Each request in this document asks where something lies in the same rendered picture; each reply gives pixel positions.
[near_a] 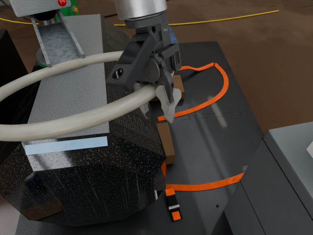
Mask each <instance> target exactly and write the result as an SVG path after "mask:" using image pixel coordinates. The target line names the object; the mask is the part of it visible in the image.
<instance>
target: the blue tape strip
mask: <svg viewBox="0 0 313 235"><path fill-rule="evenodd" d="M100 146H108V142H107V136H105V137H97V138H85V139H76V140H68V141H59V142H51V143H42V144H34V145H25V151H26V155H30V154H39V153H47V152H59V151H67V150H75V149H83V148H92V147H100Z"/></svg>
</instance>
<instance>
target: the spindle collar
mask: <svg viewBox="0 0 313 235"><path fill-rule="evenodd" d="M33 15H34V18H35V19H37V21H38V23H39V26H41V27H42V26H46V25H50V24H55V23H57V20H56V17H55V15H56V11H55V10H52V11H51V12H48V13H45V14H33Z"/></svg>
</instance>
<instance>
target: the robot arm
mask: <svg viewBox="0 0 313 235"><path fill-rule="evenodd" d="M114 1H115V6H116V10H117V15H118V18H119V19H120V20H125V21H124V22H125V26H126V29H135V30H136V34H135V35H133V36H132V37H131V39H130V41H129V43H128V45H127V46H126V48H125V50H124V51H123V53H122V55H121V56H120V58H119V60H118V61H117V63H116V65H115V66H114V68H113V70H112V71H111V73H110V75H109V76H108V78H107V80H106V85H107V86H108V87H109V88H110V89H111V90H114V91H122V92H130V91H131V92H132V93H133V92H135V91H137V90H139V89H141V88H142V87H144V86H145V85H147V84H148V83H149V82H152V84H153V85H155V84H157V83H158V84H159V86H158V87H157V89H156V90H155V93H156V96H157V97H158V98H159V100H160V102H161V105H162V106H161V108H162V110H163V112H164V118H165V119H166V120H167V121H168V122H169V123H170V124H171V123H172V122H173V119H174V116H175V107H176V105H177V103H178V102H179V100H180V99H181V91H180V89H174V82H173V78H172V75H171V74H172V73H173V71H175V72H177V71H178V70H180V69H181V68H182V65H181V58H180V51H179V44H178V43H171V39H170V30H169V24H168V17H167V13H162V12H165V11H166V10H167V2H166V0H114ZM176 52H177V53H178V60H179V64H176V57H175V53H176ZM148 103H149V102H147V103H145V104H144V105H142V106H140V107H139V108H140V109H141V111H142V112H143V114H144V116H145V117H146V118H147V119H150V110H149V108H148Z"/></svg>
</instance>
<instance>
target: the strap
mask: <svg viewBox="0 0 313 235"><path fill-rule="evenodd" d="M212 66H215V67H216V68H217V69H218V70H219V71H220V72H221V74H222V76H223V78H224V86H223V88H222V90H221V91H220V93H219V94H217V95H216V96H215V97H214V98H212V99H211V100H209V101H207V102H205V103H203V104H201V105H198V106H196V107H193V108H191V109H188V110H185V111H181V112H177V113H175V116H174V117H179V116H183V115H186V114H189V113H192V112H195V111H197V110H200V109H202V108H204V107H206V106H208V105H210V104H212V103H214V102H216V101H217V100H219V99H220V98H221V97H222V96H223V95H224V94H225V93H226V91H227V89H228V85H229V81H228V76H227V74H226V73H225V71H224V70H223V69H222V68H221V67H220V66H219V65H218V64H217V63H213V62H212V63H210V64H208V65H205V66H203V67H200V68H193V67H190V66H182V68H181V69H180V70H183V69H193V70H197V71H201V70H204V69H207V68H209V67H212ZM157 118H158V120H159V121H162V120H166V119H165V118H164V116H161V117H157ZM243 174H244V173H241V174H239V175H236V176H233V177H230V178H227V179H224V180H220V181H216V182H212V183H206V184H198V185H175V184H166V189H169V188H174V191H203V190H210V189H215V188H219V187H224V186H227V185H230V184H233V183H236V182H239V180H240V179H241V178H242V176H243Z"/></svg>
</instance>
